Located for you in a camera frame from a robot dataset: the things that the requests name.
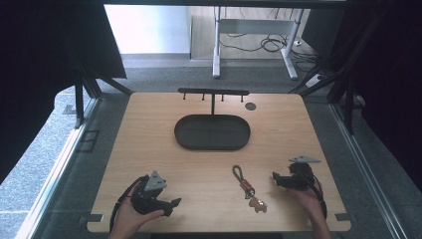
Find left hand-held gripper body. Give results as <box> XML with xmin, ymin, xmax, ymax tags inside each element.
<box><xmin>130</xmin><ymin>170</ymin><xmax>168</xmax><ymax>216</ymax></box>

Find person's left hand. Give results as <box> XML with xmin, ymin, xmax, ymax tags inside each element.
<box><xmin>108</xmin><ymin>187</ymin><xmax>165</xmax><ymax>239</ymax></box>

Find black floor cables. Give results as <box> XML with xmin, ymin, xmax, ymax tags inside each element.
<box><xmin>219</xmin><ymin>7</ymin><xmax>319</xmax><ymax>74</ymax></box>

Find black metal stand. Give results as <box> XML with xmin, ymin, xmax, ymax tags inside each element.
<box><xmin>73</xmin><ymin>63</ymin><xmax>134</xmax><ymax>129</ymax></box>
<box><xmin>288</xmin><ymin>9</ymin><xmax>386</xmax><ymax>135</ymax></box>

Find black curtain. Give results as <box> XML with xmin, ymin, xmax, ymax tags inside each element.
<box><xmin>300</xmin><ymin>0</ymin><xmax>422</xmax><ymax>183</ymax></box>
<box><xmin>0</xmin><ymin>0</ymin><xmax>127</xmax><ymax>185</ymax></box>

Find person's right hand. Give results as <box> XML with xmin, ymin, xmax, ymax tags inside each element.
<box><xmin>292</xmin><ymin>182</ymin><xmax>327</xmax><ymax>223</ymax></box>

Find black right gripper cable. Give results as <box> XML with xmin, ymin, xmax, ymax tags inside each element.
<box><xmin>298</xmin><ymin>164</ymin><xmax>328</xmax><ymax>220</ymax></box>

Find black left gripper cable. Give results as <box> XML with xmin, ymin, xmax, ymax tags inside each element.
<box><xmin>108</xmin><ymin>174</ymin><xmax>149</xmax><ymax>233</ymax></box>

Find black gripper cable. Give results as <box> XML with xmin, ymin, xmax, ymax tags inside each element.
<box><xmin>298</xmin><ymin>164</ymin><xmax>328</xmax><ymax>220</ymax></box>
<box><xmin>108</xmin><ymin>174</ymin><xmax>149</xmax><ymax>233</ymax></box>

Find keychain with green cord loop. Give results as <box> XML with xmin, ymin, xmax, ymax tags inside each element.
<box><xmin>231</xmin><ymin>164</ymin><xmax>269</xmax><ymax>214</ymax></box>

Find white metal desk frame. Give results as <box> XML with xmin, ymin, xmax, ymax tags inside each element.
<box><xmin>212</xmin><ymin>6</ymin><xmax>305</xmax><ymax>81</ymax></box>

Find black key stand with tray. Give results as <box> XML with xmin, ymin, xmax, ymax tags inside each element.
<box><xmin>173</xmin><ymin>87</ymin><xmax>252</xmax><ymax>151</ymax></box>

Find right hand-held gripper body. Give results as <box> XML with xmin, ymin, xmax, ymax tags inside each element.
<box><xmin>281</xmin><ymin>154</ymin><xmax>322</xmax><ymax>192</ymax></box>

